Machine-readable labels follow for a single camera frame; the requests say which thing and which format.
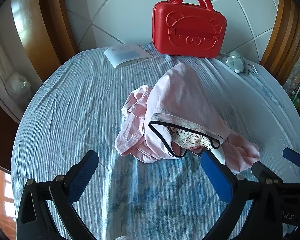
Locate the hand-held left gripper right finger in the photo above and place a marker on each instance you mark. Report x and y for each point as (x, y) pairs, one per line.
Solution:
(216, 177)

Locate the beige curtain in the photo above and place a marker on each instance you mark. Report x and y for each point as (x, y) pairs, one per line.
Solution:
(0, 75)

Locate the white plastic bag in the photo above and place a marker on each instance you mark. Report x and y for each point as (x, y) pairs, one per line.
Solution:
(17, 87)

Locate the white padded headboard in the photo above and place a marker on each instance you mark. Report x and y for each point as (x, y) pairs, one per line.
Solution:
(130, 5)

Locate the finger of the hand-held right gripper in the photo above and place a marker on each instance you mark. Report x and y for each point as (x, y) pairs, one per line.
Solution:
(293, 157)
(261, 170)

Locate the pink shirt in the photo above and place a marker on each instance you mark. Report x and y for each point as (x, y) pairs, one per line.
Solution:
(185, 92)

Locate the blue striped bed sheet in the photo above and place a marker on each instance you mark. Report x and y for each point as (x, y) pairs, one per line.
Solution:
(72, 120)

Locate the red hard-shell suitcase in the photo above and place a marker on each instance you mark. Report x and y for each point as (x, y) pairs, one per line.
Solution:
(190, 30)

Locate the grey plush toy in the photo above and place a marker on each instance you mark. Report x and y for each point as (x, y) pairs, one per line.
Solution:
(236, 61)

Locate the white booklet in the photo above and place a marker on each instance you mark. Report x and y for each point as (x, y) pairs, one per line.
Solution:
(127, 55)

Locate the wooden headboard post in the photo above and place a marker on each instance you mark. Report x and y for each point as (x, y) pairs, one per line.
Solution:
(52, 25)
(282, 37)

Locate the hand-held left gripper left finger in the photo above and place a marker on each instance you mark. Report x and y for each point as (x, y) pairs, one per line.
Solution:
(83, 177)

